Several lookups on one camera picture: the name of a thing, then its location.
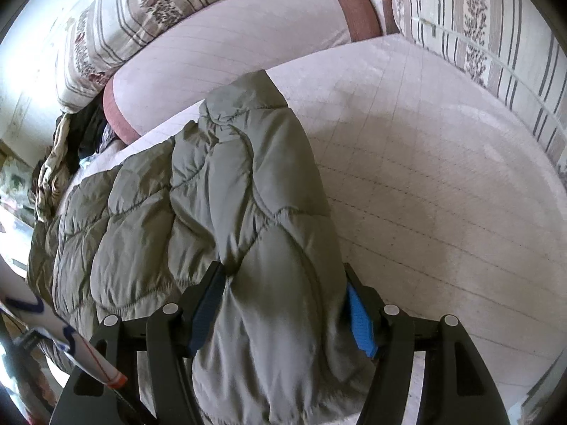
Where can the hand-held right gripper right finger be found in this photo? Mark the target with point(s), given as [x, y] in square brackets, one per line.
[361, 323]

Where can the black clothing pile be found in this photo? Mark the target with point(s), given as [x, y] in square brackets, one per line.
[93, 128]

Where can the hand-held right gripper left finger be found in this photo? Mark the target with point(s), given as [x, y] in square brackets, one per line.
[206, 314]

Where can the olive grey puffer jacket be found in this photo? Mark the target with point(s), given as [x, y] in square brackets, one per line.
[230, 195]

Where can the long pink bolster pillow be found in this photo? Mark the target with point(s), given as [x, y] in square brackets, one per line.
[230, 35]

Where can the beige patterned cloth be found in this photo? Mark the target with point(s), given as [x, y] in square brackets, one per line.
[53, 172]

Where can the floral striped cushion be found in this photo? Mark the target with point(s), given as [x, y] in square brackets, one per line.
[478, 26]
[133, 13]

